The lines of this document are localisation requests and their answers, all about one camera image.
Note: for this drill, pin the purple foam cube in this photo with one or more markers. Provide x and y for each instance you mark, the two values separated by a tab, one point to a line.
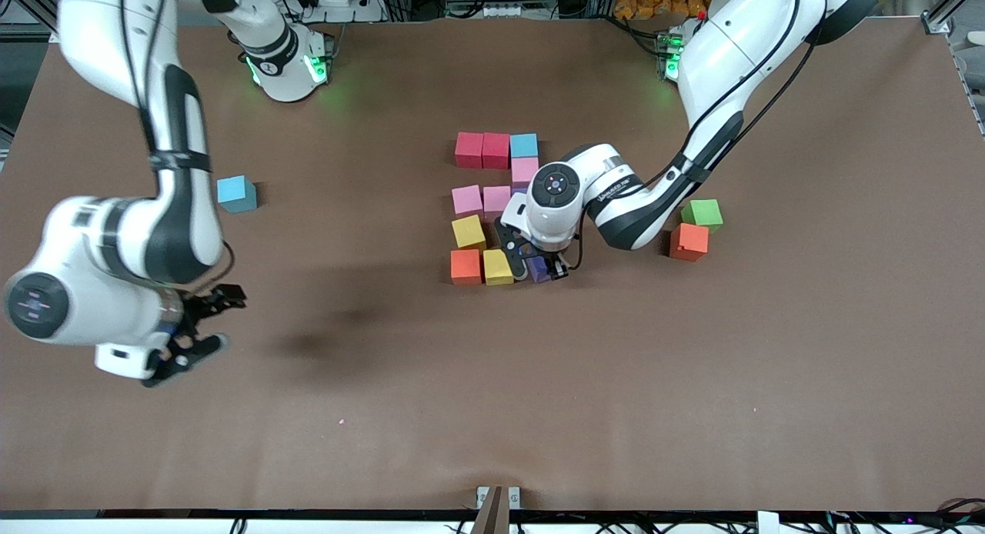
539	272
516	191

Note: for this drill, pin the yellow foam cube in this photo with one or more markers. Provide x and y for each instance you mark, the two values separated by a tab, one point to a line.
498	267
469	231

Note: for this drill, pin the pink foam cube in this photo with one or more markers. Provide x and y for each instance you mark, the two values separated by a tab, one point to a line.
525	171
467	201
496	201

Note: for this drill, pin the light blue foam cube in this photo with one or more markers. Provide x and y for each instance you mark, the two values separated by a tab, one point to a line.
524	145

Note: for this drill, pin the red foam cube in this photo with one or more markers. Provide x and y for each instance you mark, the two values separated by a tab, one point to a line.
496	150
469	150

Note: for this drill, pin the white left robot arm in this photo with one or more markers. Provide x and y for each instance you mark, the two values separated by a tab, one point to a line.
731	49

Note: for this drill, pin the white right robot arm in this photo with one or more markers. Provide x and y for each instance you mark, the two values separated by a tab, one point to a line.
100	41

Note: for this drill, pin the dark teal foam cube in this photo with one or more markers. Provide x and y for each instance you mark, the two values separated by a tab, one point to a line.
236	194

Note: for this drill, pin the orange foam cube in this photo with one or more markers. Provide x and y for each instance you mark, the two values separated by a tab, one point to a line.
689	241

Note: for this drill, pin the green foam cube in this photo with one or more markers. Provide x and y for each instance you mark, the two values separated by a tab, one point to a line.
702	215

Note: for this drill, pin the brown strip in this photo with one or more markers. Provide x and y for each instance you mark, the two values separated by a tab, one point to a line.
492	515

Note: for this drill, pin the white label tag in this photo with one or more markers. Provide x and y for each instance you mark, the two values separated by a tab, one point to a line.
768	523

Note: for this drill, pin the metal table edge bracket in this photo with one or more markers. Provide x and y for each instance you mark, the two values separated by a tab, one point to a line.
514	495

